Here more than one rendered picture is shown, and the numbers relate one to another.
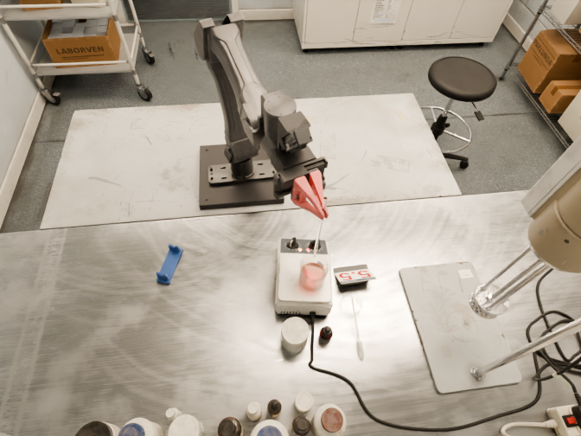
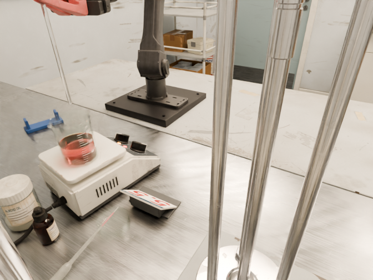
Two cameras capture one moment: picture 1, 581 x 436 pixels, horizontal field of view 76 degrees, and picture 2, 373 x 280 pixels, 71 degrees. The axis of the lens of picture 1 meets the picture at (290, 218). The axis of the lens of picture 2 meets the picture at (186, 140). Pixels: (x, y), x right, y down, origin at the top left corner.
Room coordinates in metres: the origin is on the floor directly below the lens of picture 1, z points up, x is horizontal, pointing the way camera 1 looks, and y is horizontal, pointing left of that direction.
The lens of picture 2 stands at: (0.21, -0.46, 1.26)
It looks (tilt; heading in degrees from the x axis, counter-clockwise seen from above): 32 degrees down; 43
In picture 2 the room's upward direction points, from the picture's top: 1 degrees counter-clockwise
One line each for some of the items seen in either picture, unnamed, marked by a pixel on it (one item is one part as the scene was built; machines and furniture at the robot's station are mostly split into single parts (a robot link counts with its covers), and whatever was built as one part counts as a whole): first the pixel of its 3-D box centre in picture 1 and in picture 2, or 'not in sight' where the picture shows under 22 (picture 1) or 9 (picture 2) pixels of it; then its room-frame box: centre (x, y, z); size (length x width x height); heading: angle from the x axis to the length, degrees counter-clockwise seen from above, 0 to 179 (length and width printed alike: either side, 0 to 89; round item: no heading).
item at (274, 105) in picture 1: (274, 118); not in sight; (0.55, 0.04, 1.29); 0.12 x 0.09 x 0.12; 30
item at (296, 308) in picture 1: (303, 275); (99, 165); (0.40, -0.04, 0.94); 0.22 x 0.13 x 0.08; 2
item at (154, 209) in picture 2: (354, 273); (151, 196); (0.42, -0.17, 0.92); 0.09 x 0.06 x 0.04; 103
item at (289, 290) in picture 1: (304, 277); (82, 154); (0.37, -0.04, 0.98); 0.12 x 0.12 x 0.01; 2
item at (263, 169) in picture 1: (241, 163); (156, 88); (0.72, 0.15, 0.96); 0.20 x 0.07 x 0.08; 103
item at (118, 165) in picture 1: (260, 226); (190, 191); (0.84, 0.12, 0.45); 1.20 x 0.48 x 0.90; 101
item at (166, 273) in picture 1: (169, 262); (42, 120); (0.42, 0.30, 0.92); 0.10 x 0.03 x 0.04; 173
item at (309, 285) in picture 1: (313, 274); (74, 140); (0.36, -0.06, 1.03); 0.07 x 0.06 x 0.08; 8
